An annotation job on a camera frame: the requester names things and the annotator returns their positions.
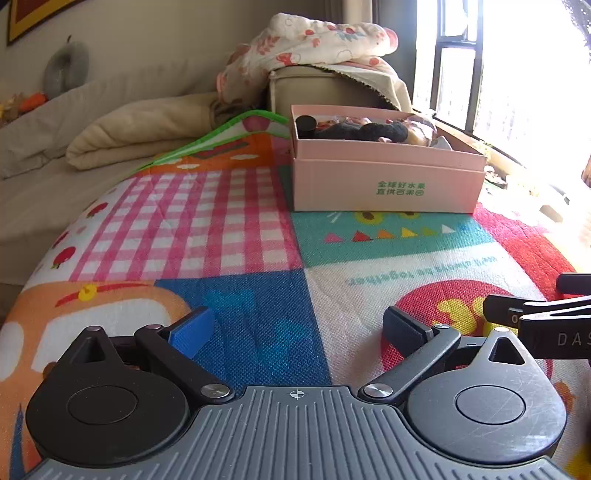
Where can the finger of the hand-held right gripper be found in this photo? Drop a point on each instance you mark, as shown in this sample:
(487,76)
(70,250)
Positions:
(575,284)
(496,307)

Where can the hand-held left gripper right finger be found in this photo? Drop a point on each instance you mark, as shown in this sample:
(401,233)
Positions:
(401,330)

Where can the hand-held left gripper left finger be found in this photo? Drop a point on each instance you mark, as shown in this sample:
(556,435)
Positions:
(194,330)

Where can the pink cardboard box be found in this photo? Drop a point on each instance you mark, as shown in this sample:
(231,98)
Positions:
(369,175)

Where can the black plush object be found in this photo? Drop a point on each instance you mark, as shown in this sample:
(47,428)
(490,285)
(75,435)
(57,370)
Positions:
(364,131)

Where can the colourful printed play mat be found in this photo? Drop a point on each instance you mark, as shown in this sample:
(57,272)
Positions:
(240,240)

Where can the folded beige blanket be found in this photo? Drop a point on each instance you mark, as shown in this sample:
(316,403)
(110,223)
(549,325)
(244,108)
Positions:
(138,129)

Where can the dark curtain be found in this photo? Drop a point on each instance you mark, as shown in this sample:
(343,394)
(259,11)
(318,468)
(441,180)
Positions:
(401,46)

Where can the small orange toy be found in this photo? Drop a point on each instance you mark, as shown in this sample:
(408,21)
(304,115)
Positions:
(33,102)

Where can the grey neck pillow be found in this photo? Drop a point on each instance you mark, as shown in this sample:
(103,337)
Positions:
(64,69)

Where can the floral white blanket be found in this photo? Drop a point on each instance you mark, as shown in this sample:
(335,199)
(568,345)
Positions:
(300,46)

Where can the black window frame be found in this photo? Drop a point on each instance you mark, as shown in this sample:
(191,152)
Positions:
(478,69)

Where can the framed wall picture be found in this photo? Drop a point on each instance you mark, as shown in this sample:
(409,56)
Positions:
(18,23)

